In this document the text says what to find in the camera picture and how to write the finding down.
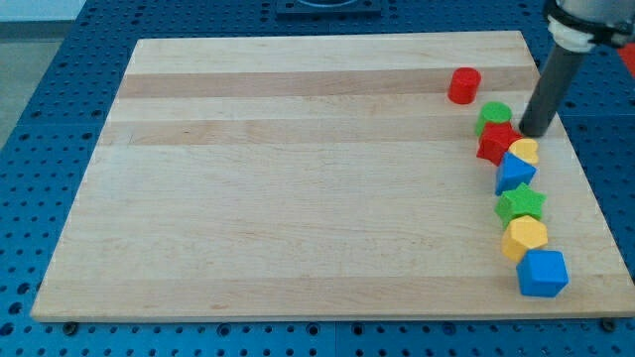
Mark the blue triangle block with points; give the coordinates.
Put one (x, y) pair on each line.
(511, 172)

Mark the wooden board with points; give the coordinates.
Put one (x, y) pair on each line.
(317, 178)

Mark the red cylinder block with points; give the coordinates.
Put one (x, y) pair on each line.
(464, 85)

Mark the red star block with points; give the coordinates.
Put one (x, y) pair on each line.
(495, 140)

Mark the green cylinder block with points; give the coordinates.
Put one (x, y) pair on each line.
(492, 111)

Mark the green star block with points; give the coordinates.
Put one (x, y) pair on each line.
(518, 202)

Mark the yellow heart block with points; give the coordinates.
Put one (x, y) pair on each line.
(526, 149)

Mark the yellow hexagon block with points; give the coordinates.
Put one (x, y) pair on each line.
(521, 235)

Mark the blue cube block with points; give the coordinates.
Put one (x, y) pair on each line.
(542, 273)

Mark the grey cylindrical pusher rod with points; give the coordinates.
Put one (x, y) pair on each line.
(556, 78)

